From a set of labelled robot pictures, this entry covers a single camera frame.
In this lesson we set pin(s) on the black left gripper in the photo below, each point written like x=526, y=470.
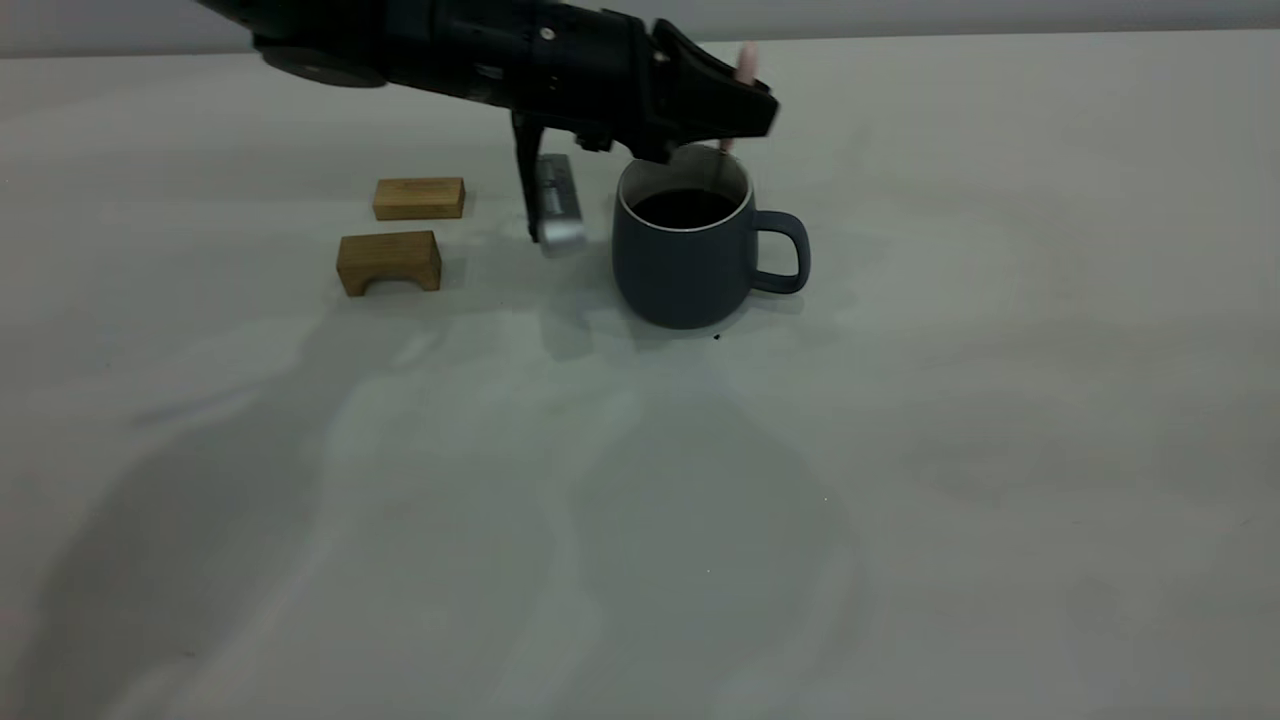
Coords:
x=560, y=60

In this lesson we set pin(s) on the dark grey ceramic cup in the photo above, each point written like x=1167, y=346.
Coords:
x=680, y=275

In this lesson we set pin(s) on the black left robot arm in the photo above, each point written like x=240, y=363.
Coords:
x=340, y=40

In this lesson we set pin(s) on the flat rectangular wooden block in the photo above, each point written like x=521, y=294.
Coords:
x=420, y=198

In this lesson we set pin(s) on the arched wooden block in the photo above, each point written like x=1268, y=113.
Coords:
x=390, y=255

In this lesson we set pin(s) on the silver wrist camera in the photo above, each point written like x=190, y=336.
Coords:
x=558, y=205

